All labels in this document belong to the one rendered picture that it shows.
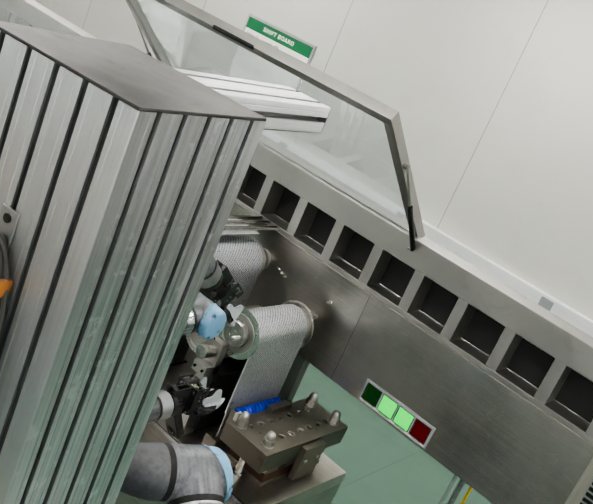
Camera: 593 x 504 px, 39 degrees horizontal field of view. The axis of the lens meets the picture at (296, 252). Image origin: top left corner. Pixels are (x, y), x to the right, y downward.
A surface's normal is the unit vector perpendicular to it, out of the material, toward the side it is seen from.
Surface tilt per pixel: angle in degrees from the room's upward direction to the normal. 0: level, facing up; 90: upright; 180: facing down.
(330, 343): 90
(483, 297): 90
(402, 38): 90
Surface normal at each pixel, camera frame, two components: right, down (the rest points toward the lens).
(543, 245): -0.59, 0.03
